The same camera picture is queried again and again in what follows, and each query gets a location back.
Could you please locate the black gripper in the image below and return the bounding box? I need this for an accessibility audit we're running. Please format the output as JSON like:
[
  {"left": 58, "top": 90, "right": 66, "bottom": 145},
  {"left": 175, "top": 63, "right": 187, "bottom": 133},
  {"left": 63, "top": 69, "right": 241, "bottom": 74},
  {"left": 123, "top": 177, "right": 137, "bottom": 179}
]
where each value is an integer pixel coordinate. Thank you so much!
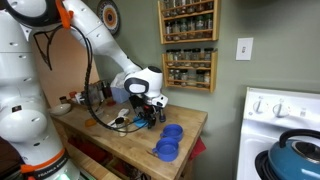
[{"left": 129, "top": 95, "right": 156, "bottom": 129}]

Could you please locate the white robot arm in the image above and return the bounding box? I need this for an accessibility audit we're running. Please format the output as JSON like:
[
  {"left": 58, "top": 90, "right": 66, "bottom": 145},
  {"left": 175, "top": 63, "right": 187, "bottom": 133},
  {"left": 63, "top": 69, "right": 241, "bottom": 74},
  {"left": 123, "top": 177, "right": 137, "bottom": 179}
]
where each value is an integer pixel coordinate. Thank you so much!
[{"left": 0, "top": 0, "right": 168, "bottom": 180}]

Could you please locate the dark blue bowl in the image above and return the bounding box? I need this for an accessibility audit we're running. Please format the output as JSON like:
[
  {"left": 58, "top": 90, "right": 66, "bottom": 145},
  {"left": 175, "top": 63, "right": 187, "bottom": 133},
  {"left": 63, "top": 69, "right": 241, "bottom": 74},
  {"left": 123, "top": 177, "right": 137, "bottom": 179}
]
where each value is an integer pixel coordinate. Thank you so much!
[
  {"left": 152, "top": 137, "right": 179, "bottom": 162},
  {"left": 160, "top": 124, "right": 183, "bottom": 141}
]

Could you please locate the lower wooden spice rack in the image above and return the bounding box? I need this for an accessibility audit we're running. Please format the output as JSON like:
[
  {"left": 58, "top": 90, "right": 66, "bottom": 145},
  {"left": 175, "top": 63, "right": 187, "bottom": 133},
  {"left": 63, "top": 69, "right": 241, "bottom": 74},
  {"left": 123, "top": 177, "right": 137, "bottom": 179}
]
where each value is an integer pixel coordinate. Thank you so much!
[{"left": 162, "top": 48, "right": 218, "bottom": 93}]

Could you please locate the wooden spice rack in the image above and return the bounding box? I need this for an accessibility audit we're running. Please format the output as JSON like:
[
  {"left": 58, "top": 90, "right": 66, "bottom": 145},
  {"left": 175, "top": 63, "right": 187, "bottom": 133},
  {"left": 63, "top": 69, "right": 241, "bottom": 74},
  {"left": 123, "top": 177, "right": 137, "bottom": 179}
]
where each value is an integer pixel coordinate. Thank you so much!
[
  {"left": 162, "top": 48, "right": 218, "bottom": 93},
  {"left": 158, "top": 0, "right": 220, "bottom": 44}
]

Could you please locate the white ceramic bowl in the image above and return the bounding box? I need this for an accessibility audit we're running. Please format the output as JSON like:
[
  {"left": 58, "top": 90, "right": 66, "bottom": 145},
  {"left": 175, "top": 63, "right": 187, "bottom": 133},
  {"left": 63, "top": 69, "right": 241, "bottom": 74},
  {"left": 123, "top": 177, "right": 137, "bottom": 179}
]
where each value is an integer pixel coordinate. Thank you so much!
[{"left": 49, "top": 103, "right": 71, "bottom": 116}]

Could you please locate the upper wooden spice rack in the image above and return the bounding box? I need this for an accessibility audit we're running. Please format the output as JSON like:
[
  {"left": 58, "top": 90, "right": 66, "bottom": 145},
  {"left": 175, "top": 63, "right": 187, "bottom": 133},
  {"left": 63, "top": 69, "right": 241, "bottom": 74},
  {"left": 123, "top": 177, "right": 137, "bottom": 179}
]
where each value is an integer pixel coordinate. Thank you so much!
[{"left": 158, "top": 0, "right": 220, "bottom": 44}]

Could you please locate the white plastic bag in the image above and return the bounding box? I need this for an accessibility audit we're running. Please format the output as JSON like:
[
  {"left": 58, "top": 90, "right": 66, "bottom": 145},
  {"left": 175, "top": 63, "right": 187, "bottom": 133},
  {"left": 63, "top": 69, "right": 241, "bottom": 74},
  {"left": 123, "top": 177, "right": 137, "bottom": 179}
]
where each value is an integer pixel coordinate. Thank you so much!
[{"left": 110, "top": 72, "right": 130, "bottom": 104}]

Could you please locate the white stove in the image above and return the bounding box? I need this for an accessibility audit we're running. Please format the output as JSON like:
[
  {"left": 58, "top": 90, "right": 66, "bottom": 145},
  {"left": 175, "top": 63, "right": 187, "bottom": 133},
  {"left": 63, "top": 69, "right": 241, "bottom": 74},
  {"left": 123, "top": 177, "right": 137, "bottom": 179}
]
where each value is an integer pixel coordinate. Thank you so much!
[{"left": 236, "top": 87, "right": 320, "bottom": 180}]

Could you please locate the blue tea kettle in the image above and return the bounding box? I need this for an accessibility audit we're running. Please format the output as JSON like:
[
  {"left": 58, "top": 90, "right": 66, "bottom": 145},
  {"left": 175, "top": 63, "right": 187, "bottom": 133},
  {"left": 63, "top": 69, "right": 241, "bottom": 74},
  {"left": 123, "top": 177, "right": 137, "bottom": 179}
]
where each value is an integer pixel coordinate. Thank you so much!
[{"left": 268, "top": 129, "right": 320, "bottom": 180}]

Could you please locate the decorative wall plate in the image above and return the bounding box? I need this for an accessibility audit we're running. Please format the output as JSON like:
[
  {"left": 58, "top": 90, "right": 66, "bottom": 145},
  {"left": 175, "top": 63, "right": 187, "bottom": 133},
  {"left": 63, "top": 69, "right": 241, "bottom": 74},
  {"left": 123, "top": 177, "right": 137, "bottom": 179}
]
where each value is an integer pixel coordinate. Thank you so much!
[{"left": 97, "top": 0, "right": 121, "bottom": 35}]

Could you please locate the white wall light switch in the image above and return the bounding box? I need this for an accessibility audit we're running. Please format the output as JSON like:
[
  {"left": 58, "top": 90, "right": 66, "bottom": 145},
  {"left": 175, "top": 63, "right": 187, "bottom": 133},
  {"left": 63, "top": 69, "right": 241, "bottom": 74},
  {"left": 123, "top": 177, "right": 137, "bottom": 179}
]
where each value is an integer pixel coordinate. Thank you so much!
[{"left": 236, "top": 37, "right": 254, "bottom": 61}]

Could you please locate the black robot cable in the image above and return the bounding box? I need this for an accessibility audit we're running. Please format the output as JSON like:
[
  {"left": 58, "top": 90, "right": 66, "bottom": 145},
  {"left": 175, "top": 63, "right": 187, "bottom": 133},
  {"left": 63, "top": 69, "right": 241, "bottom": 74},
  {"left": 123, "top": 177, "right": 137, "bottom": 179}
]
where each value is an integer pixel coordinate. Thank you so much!
[{"left": 32, "top": 24, "right": 148, "bottom": 134}]

